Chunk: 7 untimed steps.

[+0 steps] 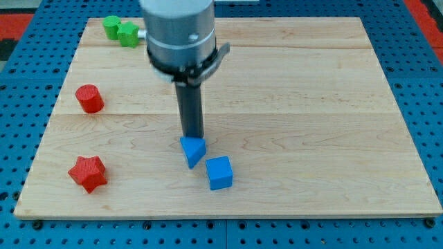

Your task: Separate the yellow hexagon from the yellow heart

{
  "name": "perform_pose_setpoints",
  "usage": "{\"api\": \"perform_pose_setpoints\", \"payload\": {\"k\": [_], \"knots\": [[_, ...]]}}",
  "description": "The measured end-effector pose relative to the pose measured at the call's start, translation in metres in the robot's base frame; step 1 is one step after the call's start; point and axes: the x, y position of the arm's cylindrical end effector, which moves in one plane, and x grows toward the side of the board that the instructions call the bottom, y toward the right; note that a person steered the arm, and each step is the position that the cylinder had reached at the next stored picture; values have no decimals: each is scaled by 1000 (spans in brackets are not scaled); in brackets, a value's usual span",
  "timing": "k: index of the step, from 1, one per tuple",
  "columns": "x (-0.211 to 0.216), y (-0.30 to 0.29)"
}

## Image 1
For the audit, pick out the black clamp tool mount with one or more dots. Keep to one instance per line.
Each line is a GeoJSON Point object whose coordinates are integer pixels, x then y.
{"type": "Point", "coordinates": [193, 75]}

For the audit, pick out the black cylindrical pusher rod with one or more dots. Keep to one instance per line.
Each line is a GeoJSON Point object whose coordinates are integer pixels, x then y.
{"type": "Point", "coordinates": [190, 110]}

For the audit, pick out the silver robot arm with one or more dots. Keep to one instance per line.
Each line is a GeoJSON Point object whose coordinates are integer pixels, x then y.
{"type": "Point", "coordinates": [182, 47]}

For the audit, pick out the blue triangle block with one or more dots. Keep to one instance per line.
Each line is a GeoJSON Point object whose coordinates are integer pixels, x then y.
{"type": "Point", "coordinates": [194, 149]}

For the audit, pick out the green star block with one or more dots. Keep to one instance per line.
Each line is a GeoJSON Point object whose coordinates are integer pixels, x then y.
{"type": "Point", "coordinates": [128, 34]}

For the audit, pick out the blue cube block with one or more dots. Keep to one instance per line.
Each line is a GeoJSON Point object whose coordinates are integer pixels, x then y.
{"type": "Point", "coordinates": [219, 171]}

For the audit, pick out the green cylinder block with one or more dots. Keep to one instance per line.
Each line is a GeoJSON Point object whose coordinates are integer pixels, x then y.
{"type": "Point", "coordinates": [110, 25]}

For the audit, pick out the red cylinder block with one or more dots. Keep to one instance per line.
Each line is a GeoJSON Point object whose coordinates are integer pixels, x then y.
{"type": "Point", "coordinates": [89, 98]}

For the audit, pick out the wooden board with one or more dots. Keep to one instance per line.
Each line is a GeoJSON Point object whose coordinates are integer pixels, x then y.
{"type": "Point", "coordinates": [301, 107]}

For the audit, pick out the red star block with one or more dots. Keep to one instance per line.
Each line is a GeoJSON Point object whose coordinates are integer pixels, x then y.
{"type": "Point", "coordinates": [88, 172]}

